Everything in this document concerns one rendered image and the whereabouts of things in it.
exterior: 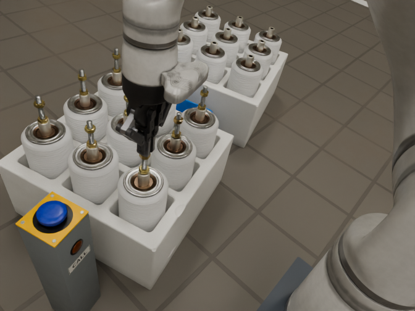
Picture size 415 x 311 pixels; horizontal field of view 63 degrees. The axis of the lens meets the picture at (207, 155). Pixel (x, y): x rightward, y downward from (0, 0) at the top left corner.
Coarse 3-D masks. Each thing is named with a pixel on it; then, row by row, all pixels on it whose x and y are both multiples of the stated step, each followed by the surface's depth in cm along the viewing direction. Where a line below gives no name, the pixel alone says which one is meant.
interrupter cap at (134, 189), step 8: (136, 168) 66; (152, 168) 66; (128, 176) 64; (136, 176) 65; (152, 176) 65; (160, 176) 65; (128, 184) 63; (136, 184) 64; (152, 184) 64; (160, 184) 64; (128, 192) 62; (136, 192) 62; (144, 192) 62; (152, 192) 62
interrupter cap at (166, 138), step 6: (162, 138) 73; (168, 138) 73; (186, 138) 74; (162, 144) 72; (168, 144) 72; (180, 144) 73; (186, 144) 73; (162, 150) 70; (168, 150) 71; (174, 150) 71; (180, 150) 72; (186, 150) 72; (168, 156) 69; (174, 156) 70; (180, 156) 70; (186, 156) 70
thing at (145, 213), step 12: (120, 180) 64; (120, 192) 62; (120, 204) 65; (132, 204) 62; (144, 204) 62; (156, 204) 63; (120, 216) 68; (132, 216) 64; (144, 216) 64; (156, 216) 66; (144, 228) 67
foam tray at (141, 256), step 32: (0, 160) 71; (224, 160) 91; (32, 192) 71; (64, 192) 68; (192, 192) 73; (96, 224) 66; (128, 224) 65; (160, 224) 66; (192, 224) 88; (96, 256) 77; (128, 256) 69; (160, 256) 69
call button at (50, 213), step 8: (40, 208) 48; (48, 208) 48; (56, 208) 48; (64, 208) 48; (40, 216) 47; (48, 216) 47; (56, 216) 47; (64, 216) 48; (48, 224) 47; (56, 224) 47
